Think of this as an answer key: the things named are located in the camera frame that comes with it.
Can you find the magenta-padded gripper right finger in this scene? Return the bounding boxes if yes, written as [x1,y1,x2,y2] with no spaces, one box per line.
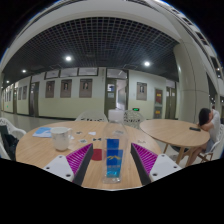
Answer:
[130,142,183,186]

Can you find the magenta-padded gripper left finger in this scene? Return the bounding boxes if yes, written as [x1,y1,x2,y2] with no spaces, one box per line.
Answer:
[42,143,94,187]

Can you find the clear blue-labelled water bottle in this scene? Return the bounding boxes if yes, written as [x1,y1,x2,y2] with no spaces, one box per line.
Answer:
[101,109,130,184]

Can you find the flat round red coaster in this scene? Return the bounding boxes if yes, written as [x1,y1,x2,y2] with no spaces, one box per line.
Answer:
[91,148,104,162]

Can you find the white ceramic mug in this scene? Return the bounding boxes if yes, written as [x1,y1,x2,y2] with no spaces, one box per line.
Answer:
[49,126,74,152]

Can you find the round wooden table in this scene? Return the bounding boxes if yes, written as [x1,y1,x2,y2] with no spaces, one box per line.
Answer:
[139,118,212,164]

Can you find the blue and white paper booklet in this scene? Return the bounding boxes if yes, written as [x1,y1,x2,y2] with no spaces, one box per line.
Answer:
[32,126,54,139]

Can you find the open dark green doorway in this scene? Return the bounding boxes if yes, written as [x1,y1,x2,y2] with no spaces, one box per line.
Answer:
[103,68,129,118]

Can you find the black bag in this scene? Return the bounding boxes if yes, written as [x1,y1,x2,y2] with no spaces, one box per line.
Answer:
[0,125,19,161]

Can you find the person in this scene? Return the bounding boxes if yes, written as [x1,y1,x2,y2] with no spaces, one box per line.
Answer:
[186,107,223,166]

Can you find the round ceiling lights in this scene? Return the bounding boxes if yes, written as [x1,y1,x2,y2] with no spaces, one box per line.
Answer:
[19,54,152,74]

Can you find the framed wall portraits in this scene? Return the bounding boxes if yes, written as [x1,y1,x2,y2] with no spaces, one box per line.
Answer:
[3,78,148,103]

